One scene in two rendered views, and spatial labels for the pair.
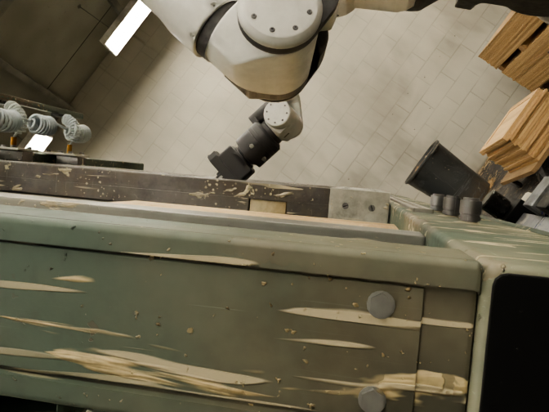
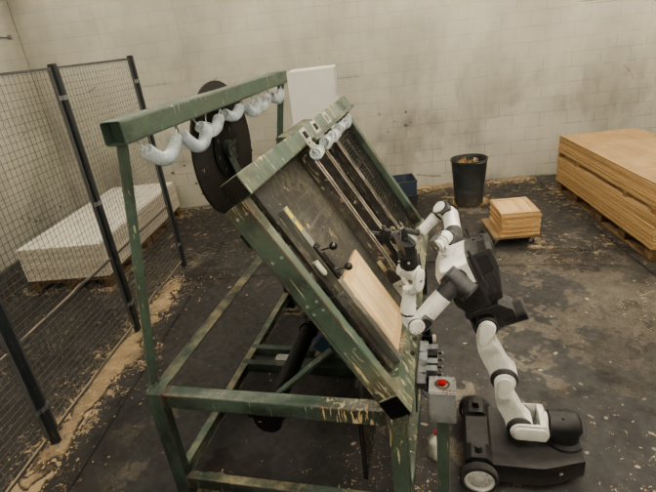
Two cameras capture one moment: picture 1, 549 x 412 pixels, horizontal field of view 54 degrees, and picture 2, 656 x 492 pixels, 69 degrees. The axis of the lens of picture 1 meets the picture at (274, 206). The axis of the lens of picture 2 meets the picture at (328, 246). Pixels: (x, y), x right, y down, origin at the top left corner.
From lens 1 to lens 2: 2.02 m
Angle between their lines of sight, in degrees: 31
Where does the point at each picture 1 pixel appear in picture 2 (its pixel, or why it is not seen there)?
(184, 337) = (366, 374)
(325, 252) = (386, 382)
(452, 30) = (573, 97)
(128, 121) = not seen: outside the picture
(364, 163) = (447, 116)
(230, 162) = (386, 235)
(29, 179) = (328, 189)
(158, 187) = (361, 231)
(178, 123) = not seen: outside the picture
